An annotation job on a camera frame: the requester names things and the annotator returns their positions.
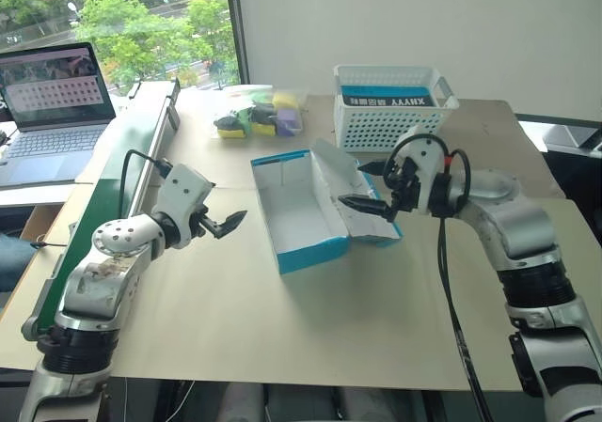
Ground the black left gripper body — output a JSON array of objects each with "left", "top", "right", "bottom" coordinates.
[{"left": 189, "top": 204, "right": 219, "bottom": 242}]

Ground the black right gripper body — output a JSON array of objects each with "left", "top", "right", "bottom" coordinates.
[{"left": 383, "top": 155, "right": 422, "bottom": 214}]

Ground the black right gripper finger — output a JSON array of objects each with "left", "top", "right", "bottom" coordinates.
[
  {"left": 337, "top": 195, "right": 397, "bottom": 225},
  {"left": 356, "top": 159, "right": 390, "bottom": 177}
]

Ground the blue cardboard box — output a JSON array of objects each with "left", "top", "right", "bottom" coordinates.
[{"left": 248, "top": 137, "right": 404, "bottom": 275}]

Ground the green conveyor belt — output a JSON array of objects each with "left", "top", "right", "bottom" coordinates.
[{"left": 21, "top": 77, "right": 182, "bottom": 344}]

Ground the white perforated plastic basket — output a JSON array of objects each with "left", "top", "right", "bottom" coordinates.
[{"left": 332, "top": 63, "right": 461, "bottom": 153}]

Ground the yellow and black sponge block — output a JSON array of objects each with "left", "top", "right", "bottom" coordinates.
[{"left": 250, "top": 104, "right": 277, "bottom": 137}]

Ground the purple sponge block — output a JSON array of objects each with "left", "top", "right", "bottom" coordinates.
[{"left": 275, "top": 106, "right": 303, "bottom": 137}]

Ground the clear plastic bag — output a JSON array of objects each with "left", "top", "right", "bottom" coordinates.
[{"left": 213, "top": 86, "right": 308, "bottom": 142}]

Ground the dark chair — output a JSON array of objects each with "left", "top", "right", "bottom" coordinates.
[{"left": 514, "top": 113, "right": 602, "bottom": 201}]

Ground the grey open laptop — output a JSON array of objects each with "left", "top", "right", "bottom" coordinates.
[{"left": 0, "top": 41, "right": 118, "bottom": 189}]

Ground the person's leg in jeans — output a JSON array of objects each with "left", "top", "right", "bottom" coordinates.
[{"left": 0, "top": 232, "right": 39, "bottom": 293}]

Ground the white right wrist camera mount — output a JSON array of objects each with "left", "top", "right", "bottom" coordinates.
[{"left": 391, "top": 134, "right": 452, "bottom": 216}]

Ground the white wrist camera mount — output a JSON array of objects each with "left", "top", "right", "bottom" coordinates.
[
  {"left": 391, "top": 134, "right": 452, "bottom": 216},
  {"left": 151, "top": 163, "right": 218, "bottom": 247}
]

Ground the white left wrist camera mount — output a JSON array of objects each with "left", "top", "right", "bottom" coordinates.
[{"left": 151, "top": 163, "right": 218, "bottom": 247}]

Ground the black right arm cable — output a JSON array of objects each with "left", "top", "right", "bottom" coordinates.
[{"left": 383, "top": 133, "right": 496, "bottom": 422}]

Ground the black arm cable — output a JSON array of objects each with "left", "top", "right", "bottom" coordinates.
[
  {"left": 118, "top": 148, "right": 173, "bottom": 221},
  {"left": 383, "top": 133, "right": 496, "bottom": 422}
]

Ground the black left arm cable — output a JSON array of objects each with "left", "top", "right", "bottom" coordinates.
[{"left": 118, "top": 148, "right": 173, "bottom": 221}]

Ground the black window frame post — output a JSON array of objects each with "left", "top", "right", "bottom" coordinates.
[{"left": 222, "top": 0, "right": 251, "bottom": 86}]

